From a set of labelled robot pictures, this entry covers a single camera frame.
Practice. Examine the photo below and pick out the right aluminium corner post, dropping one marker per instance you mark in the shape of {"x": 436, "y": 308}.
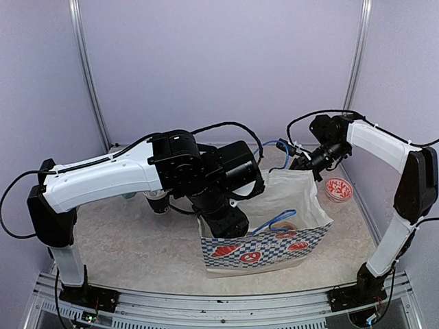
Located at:
{"x": 360, "y": 45}

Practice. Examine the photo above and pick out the red patterned small bowl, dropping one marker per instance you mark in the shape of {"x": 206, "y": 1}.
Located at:
{"x": 338, "y": 189}

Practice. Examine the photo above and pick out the aluminium corner post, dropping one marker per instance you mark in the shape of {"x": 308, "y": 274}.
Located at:
{"x": 78, "y": 30}
{"x": 360, "y": 45}

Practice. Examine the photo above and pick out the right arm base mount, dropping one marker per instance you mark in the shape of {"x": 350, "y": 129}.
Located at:
{"x": 356, "y": 294}

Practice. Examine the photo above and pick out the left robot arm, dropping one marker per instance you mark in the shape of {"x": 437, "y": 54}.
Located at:
{"x": 213, "y": 179}

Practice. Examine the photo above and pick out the aluminium front rail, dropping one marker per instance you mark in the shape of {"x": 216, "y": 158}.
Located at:
{"x": 136, "y": 309}

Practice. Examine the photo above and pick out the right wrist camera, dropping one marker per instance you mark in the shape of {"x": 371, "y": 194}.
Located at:
{"x": 287, "y": 148}

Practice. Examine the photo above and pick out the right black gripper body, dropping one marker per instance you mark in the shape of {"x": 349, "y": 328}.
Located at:
{"x": 308, "y": 164}

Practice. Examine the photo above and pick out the checkered paper takeout bag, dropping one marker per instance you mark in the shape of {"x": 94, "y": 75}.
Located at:
{"x": 290, "y": 196}

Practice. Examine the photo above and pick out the black paper cup with straws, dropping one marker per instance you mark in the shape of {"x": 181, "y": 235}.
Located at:
{"x": 158, "y": 201}

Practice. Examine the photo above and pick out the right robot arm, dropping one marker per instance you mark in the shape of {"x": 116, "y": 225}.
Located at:
{"x": 338, "y": 132}

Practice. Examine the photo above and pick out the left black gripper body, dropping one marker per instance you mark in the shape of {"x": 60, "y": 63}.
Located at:
{"x": 223, "y": 227}

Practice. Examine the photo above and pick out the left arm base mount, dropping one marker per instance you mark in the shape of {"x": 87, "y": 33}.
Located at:
{"x": 97, "y": 298}

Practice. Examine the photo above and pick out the light blue ceramic mug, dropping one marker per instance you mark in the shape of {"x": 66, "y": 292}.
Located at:
{"x": 128, "y": 195}

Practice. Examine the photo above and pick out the left aluminium corner post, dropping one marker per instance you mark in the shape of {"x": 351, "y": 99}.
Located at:
{"x": 78, "y": 30}

